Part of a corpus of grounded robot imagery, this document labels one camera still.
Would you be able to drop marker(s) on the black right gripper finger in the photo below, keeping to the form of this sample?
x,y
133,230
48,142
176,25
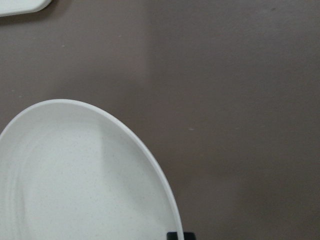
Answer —
x,y
186,236

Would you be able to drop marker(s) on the cream rabbit serving tray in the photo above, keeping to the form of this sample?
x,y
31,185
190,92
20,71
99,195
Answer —
x,y
17,7

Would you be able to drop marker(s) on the round cream plate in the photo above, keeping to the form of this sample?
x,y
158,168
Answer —
x,y
71,171

